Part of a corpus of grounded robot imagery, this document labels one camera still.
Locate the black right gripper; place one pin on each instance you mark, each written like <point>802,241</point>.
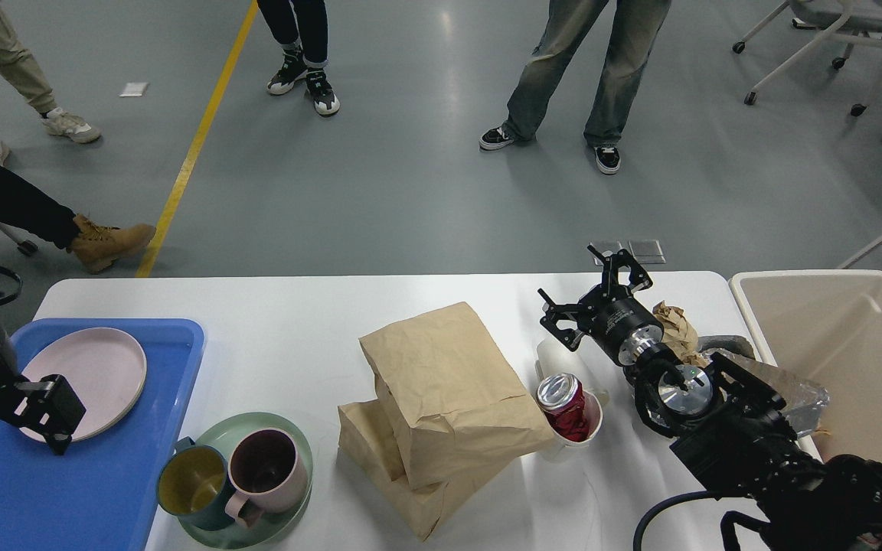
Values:
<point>622,327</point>

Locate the pink mug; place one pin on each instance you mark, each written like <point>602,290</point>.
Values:
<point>269,475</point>

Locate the teal mug yellow inside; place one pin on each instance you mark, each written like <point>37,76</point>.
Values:
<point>194,486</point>

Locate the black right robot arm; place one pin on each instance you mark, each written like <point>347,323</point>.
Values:
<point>726,426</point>

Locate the white paper cup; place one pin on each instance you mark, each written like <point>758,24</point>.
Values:
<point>554,357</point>

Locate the metal floor socket plate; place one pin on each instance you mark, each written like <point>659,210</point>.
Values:
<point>644,251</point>

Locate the crumpled brown paper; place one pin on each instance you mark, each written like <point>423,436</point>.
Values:
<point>679,334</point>

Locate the crushed red soda can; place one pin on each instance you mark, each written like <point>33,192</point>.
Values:
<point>560,397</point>

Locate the grey crumpled wrapper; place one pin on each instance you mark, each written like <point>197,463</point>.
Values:
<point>736,344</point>

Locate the upper brown paper bag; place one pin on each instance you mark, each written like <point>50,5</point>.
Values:
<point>452,400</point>

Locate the clear plastic wrapper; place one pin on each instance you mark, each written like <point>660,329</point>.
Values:
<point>806,400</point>

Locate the beige plastic bin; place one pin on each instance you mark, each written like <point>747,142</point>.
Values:
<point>825,326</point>

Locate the white office chair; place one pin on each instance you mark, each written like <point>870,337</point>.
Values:
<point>850,22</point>

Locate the person in black trousers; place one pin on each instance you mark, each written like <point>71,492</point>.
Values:
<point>300,28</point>

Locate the pink plate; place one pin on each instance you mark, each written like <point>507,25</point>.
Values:
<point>105,366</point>

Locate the white paper scrap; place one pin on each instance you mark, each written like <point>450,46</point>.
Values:
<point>134,90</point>

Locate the blue plastic tray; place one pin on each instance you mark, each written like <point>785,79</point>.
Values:
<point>101,493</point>

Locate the seated person tan boots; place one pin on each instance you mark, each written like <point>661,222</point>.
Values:
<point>97,247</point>

